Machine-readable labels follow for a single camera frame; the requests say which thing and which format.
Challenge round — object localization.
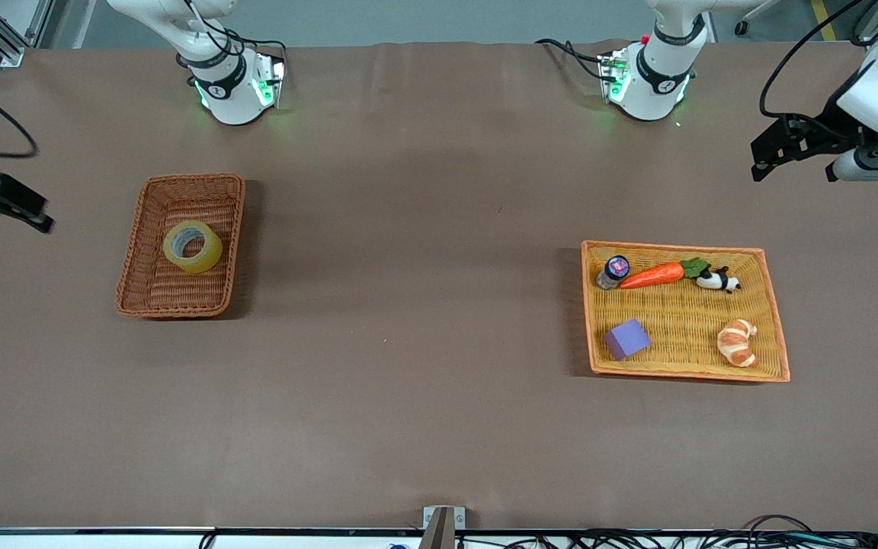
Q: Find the black arm base cable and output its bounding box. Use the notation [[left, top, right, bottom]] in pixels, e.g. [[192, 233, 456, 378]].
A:
[[534, 38, 611, 83], [176, 0, 289, 86]]

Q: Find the grey metal pole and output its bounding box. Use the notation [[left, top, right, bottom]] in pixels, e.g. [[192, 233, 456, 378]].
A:
[[418, 509, 456, 549]]

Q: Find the black right arm base cable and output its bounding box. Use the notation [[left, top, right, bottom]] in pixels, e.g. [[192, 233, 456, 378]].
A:
[[176, 0, 289, 86]]

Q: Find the orange toy carrot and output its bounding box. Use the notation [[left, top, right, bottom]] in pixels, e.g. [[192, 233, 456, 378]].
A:
[[620, 258, 712, 290]]

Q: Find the orange yellow wicker basket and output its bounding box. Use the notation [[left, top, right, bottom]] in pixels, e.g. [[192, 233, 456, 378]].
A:
[[581, 240, 791, 384]]

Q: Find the toy croissant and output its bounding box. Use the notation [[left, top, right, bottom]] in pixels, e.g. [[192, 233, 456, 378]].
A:
[[717, 319, 758, 368]]

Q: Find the brown wicker basket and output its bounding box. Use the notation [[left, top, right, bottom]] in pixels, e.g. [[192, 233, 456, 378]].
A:
[[115, 174, 246, 319]]

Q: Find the black cable bundle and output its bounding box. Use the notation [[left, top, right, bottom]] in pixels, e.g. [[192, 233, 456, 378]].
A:
[[454, 515, 878, 549]]

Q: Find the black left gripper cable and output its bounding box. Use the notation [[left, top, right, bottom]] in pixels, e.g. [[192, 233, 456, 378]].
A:
[[759, 0, 864, 121]]

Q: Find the small bottle with dark cap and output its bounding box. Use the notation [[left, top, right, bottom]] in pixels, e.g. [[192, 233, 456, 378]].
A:
[[596, 255, 631, 291]]

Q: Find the silver mounting bracket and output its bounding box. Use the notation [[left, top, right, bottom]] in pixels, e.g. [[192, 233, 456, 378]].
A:
[[423, 506, 466, 531]]

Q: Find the white chair leg with caster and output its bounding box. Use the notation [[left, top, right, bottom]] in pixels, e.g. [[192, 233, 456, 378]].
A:
[[734, 0, 783, 37]]

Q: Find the black white panda toy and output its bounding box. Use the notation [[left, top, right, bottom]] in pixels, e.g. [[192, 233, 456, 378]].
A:
[[695, 266, 742, 294]]

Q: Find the black left arm base cable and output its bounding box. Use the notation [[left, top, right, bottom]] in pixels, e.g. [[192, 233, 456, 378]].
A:
[[534, 38, 611, 83]]

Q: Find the yellowish clear tape roll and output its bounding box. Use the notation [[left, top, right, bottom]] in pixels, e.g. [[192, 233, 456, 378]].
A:
[[162, 220, 223, 275]]

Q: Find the purple cube block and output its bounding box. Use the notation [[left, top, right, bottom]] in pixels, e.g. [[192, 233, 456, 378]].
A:
[[604, 319, 652, 361]]

